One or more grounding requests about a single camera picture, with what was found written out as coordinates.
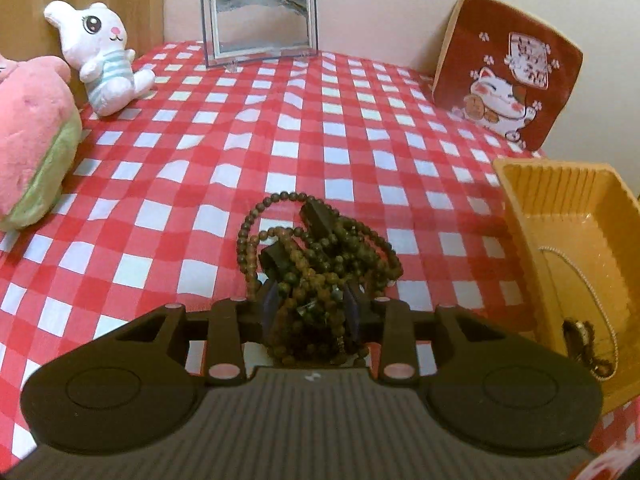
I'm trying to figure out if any thin pale bead string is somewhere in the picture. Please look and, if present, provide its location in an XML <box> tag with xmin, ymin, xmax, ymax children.
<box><xmin>539</xmin><ymin>245</ymin><xmax>622</xmax><ymax>372</ymax></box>

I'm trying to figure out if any red patterned cloth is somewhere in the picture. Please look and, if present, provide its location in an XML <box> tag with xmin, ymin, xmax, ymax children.
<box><xmin>570</xmin><ymin>439</ymin><xmax>640</xmax><ymax>480</ymax></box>

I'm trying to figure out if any clear sand art frame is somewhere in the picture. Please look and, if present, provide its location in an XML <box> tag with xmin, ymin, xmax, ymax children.
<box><xmin>199</xmin><ymin>0</ymin><xmax>320</xmax><ymax>69</ymax></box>

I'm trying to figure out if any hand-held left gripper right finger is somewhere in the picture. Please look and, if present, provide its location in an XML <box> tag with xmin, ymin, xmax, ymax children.
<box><xmin>344</xmin><ymin>284</ymin><xmax>494</xmax><ymax>387</ymax></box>

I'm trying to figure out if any orange plastic tray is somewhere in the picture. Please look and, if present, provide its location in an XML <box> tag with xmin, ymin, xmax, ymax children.
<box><xmin>492</xmin><ymin>156</ymin><xmax>640</xmax><ymax>417</ymax></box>

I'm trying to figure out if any red lucky cat cushion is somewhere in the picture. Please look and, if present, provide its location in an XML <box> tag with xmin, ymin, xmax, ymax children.
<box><xmin>430</xmin><ymin>0</ymin><xmax>585</xmax><ymax>152</ymax></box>

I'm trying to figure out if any pink plush pillow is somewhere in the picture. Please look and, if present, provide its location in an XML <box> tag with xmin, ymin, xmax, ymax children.
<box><xmin>0</xmin><ymin>52</ymin><xmax>84</xmax><ymax>234</ymax></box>

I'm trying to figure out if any white bunny plush toy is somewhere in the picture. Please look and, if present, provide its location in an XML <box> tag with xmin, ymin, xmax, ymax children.
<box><xmin>43</xmin><ymin>0</ymin><xmax>156</xmax><ymax>119</ymax></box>

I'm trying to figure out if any dark wooden bead necklace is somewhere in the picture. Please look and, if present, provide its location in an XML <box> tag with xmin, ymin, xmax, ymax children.
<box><xmin>236</xmin><ymin>190</ymin><xmax>405</xmax><ymax>369</ymax></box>

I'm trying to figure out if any dark bangle bracelet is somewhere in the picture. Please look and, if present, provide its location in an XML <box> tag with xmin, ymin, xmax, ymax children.
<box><xmin>562</xmin><ymin>317</ymin><xmax>619</xmax><ymax>380</ymax></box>

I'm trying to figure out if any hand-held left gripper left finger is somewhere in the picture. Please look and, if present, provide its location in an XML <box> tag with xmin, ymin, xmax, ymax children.
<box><xmin>118</xmin><ymin>282</ymin><xmax>281</xmax><ymax>387</ymax></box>

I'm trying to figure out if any red white checked tablecloth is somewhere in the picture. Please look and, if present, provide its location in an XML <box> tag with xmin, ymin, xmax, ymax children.
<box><xmin>0</xmin><ymin>37</ymin><xmax>640</xmax><ymax>467</ymax></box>

